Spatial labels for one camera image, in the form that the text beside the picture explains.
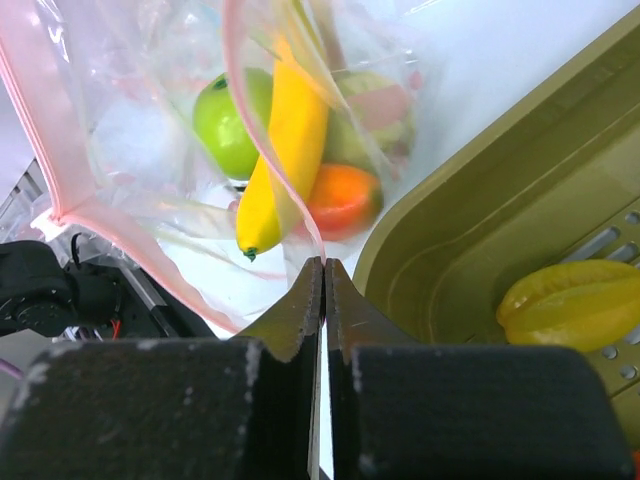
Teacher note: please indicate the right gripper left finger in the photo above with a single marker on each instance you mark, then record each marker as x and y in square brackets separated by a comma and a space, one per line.
[201, 408]

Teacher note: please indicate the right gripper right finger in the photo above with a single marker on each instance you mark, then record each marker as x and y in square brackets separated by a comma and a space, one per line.
[401, 409]

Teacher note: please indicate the red mango toy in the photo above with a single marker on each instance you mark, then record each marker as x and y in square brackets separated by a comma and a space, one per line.
[343, 200]

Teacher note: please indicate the long yellow banana toy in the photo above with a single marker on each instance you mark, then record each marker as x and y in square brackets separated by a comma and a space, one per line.
[297, 131]

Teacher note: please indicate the clear zip top bag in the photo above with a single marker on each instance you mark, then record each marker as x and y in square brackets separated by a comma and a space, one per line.
[105, 92]

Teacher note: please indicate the olive green plastic bin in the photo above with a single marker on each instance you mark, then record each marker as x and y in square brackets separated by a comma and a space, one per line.
[554, 180]

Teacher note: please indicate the green cabbage toy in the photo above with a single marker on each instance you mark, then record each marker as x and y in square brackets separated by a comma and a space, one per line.
[383, 108]

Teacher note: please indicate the green apple toy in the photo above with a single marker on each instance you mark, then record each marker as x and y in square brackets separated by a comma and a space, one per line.
[217, 123]

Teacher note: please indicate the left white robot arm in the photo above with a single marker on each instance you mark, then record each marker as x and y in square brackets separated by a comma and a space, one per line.
[38, 294]

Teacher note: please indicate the yellow starfruit toy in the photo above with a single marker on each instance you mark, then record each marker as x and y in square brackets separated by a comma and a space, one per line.
[584, 305]

